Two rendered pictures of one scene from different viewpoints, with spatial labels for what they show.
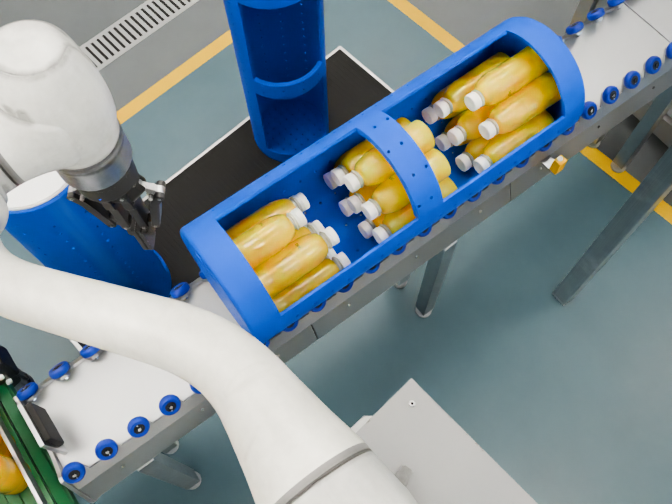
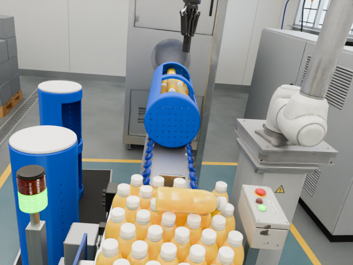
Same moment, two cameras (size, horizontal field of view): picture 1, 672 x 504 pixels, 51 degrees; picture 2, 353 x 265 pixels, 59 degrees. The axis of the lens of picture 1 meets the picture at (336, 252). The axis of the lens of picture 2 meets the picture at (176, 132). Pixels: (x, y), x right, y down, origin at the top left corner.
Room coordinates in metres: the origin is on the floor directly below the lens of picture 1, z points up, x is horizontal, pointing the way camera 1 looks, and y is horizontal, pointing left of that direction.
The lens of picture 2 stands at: (-0.28, 1.49, 1.67)
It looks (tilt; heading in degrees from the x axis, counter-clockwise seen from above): 23 degrees down; 301
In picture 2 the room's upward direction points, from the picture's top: 7 degrees clockwise
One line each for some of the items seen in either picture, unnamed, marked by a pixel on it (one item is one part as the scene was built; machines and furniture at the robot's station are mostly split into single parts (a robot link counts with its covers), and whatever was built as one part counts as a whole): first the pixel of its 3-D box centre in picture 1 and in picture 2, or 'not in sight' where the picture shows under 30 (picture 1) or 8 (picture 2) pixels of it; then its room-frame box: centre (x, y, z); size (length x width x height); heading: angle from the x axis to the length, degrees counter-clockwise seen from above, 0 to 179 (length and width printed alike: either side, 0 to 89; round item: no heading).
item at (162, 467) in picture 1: (170, 470); not in sight; (0.22, 0.50, 0.31); 0.06 x 0.06 x 0.63; 35
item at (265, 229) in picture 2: not in sight; (260, 214); (-0.11, 0.60, 1.05); 0.20 x 0.10 x 0.10; 125
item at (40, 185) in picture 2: not in sight; (31, 181); (0.32, 1.12, 1.23); 0.06 x 0.06 x 0.04
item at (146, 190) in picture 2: not in sight; (146, 191); (0.21, 0.80, 1.09); 0.04 x 0.04 x 0.02
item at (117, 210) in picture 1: (115, 204); (187, 22); (0.44, 0.29, 1.58); 0.04 x 0.01 x 0.11; 177
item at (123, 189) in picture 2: not in sight; (123, 189); (0.27, 0.84, 1.09); 0.04 x 0.04 x 0.02
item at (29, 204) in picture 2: not in sight; (33, 196); (0.32, 1.12, 1.18); 0.06 x 0.06 x 0.05
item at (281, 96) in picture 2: not in sight; (287, 108); (0.02, -0.03, 1.24); 0.18 x 0.16 x 0.22; 124
